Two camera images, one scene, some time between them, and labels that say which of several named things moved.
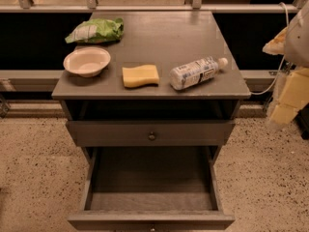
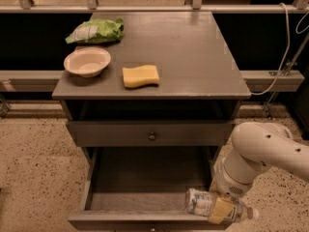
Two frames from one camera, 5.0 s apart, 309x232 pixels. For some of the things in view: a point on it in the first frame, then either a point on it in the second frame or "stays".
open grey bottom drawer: (151, 188) stays
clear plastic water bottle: (195, 72) to (198, 201)
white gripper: (298, 39) to (229, 185)
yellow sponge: (140, 75) stays
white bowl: (88, 62) stays
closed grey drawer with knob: (150, 132) stays
